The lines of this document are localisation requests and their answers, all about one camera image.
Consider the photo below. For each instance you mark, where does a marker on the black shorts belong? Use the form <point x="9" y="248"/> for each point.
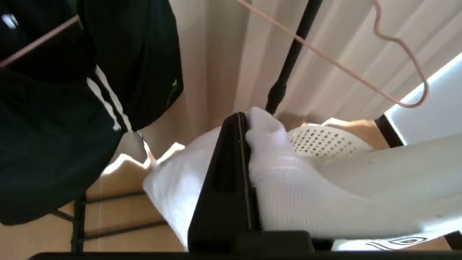
<point x="54" y="144"/>

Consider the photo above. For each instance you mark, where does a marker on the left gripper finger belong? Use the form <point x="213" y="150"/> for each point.
<point x="223" y="209"/>

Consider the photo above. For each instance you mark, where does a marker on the black clothes rack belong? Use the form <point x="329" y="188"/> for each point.
<point x="288" y="61"/>

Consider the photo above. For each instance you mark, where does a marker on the white garment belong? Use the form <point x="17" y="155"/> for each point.
<point x="307" y="202"/>

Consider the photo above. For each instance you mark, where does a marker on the white laundry basket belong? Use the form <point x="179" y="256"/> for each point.
<point x="325" y="141"/>

